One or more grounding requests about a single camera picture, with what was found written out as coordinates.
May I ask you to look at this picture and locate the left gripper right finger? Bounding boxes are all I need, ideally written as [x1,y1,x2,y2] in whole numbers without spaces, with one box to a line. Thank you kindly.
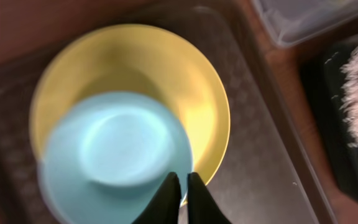
[187,172,231,224]

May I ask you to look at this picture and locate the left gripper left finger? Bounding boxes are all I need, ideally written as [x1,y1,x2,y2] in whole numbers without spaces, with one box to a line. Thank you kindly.
[133,172,181,224]

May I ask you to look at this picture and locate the light blue bowl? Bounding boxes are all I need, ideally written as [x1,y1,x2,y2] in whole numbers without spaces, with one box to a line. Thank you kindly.
[38,91,194,224]

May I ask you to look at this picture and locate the yellow round plate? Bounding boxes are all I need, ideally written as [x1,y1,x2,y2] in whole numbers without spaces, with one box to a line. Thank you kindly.
[29,24,231,184]

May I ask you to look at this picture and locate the black waste tray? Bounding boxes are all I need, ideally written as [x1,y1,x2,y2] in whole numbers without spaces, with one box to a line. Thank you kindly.
[300,34,358,202]

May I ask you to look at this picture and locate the dark brown serving tray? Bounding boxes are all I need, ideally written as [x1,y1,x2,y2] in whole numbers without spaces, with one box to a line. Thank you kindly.
[0,1,335,223]

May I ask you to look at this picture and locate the clear plastic bin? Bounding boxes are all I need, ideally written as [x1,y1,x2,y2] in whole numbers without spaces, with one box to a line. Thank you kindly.
[252,0,358,47]

